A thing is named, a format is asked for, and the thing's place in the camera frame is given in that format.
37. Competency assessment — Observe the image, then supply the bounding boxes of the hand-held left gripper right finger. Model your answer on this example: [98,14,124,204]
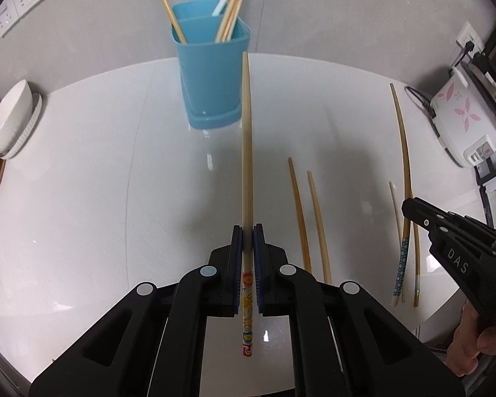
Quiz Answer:
[253,223,467,397]

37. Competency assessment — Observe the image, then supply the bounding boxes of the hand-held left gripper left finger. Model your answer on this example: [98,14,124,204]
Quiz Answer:
[28,224,244,397]

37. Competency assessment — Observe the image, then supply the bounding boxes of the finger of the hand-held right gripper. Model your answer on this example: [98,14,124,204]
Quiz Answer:
[402,197,472,253]
[448,212,496,253]

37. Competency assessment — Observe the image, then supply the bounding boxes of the wooden chopstick small printed end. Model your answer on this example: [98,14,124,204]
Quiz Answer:
[288,157,312,274]

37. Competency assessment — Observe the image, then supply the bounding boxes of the wooden chopstick red floral end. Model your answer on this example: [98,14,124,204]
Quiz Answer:
[215,0,251,42]
[240,52,256,357]

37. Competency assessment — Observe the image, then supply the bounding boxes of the blue plastic utensil holder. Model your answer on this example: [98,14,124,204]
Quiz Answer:
[171,0,252,130]

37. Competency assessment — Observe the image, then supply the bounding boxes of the chopsticks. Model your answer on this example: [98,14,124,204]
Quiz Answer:
[148,0,187,44]

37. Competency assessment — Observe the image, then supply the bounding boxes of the person's right hand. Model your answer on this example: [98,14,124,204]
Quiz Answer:
[446,304,496,375]

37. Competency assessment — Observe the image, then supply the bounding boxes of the white floral rice cooker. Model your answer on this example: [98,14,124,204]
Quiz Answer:
[429,65,496,169]

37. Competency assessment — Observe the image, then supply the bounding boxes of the white ribbed plate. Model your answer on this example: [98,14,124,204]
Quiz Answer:
[0,90,44,160]

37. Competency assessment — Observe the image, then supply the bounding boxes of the large white bowl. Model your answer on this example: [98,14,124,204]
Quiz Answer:
[0,79,33,154]

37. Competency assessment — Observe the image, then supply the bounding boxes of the black power cable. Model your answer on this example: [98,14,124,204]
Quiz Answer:
[404,85,437,117]

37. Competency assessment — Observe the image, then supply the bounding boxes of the white wall outlet with plug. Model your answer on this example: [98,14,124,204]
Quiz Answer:
[455,22,487,57]

